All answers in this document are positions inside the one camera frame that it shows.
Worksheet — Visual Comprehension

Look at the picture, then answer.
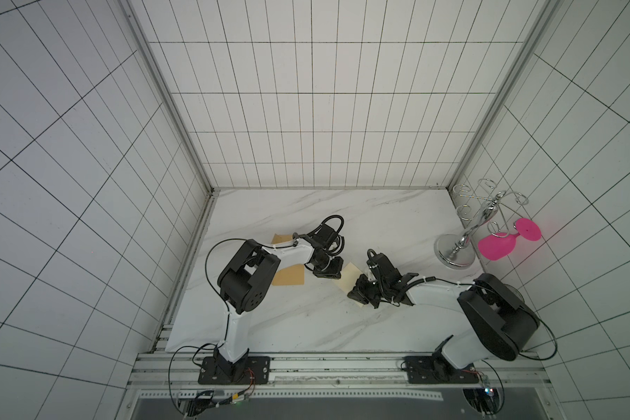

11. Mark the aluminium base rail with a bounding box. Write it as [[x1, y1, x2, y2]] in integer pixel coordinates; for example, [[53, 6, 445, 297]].
[[128, 351, 550, 397]]

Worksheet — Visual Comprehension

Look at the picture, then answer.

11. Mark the tan kraft envelope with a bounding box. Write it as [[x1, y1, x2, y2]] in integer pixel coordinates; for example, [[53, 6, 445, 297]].
[[268, 233, 306, 287]]

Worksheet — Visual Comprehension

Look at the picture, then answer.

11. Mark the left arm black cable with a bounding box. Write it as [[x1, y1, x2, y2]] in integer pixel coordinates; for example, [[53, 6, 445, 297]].
[[167, 237, 300, 416]]

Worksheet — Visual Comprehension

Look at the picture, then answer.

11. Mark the silver wire glass rack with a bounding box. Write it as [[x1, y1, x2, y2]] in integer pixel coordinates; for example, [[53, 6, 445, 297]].
[[434, 178, 530, 270]]

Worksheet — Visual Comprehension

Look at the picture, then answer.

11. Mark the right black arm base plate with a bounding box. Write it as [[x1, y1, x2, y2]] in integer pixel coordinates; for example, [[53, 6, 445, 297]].
[[400, 355, 480, 385]]

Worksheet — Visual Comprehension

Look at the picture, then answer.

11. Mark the pink plastic wine glass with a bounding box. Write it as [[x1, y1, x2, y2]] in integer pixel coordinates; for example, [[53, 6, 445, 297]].
[[478, 218, 542, 261]]

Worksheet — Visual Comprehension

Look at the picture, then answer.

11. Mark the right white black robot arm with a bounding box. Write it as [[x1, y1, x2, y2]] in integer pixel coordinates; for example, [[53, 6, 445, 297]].
[[348, 250, 541, 373]]

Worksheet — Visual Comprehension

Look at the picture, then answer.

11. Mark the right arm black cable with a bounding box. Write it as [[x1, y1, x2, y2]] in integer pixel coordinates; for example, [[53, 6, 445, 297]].
[[419, 277, 559, 416]]

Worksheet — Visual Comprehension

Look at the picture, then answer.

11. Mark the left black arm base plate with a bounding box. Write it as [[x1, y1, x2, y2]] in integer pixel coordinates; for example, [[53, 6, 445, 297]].
[[198, 356, 271, 385]]

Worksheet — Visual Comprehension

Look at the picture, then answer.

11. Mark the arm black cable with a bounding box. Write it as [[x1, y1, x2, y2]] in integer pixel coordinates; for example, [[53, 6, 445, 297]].
[[419, 277, 559, 416], [167, 237, 300, 416]]

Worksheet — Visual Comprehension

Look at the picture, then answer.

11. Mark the peach lined letter paper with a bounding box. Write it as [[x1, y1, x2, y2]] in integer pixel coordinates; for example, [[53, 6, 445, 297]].
[[334, 262, 363, 297]]

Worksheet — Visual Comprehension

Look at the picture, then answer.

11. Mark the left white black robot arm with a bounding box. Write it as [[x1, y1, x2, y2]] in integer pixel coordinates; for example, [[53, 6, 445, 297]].
[[215, 215, 345, 371]]

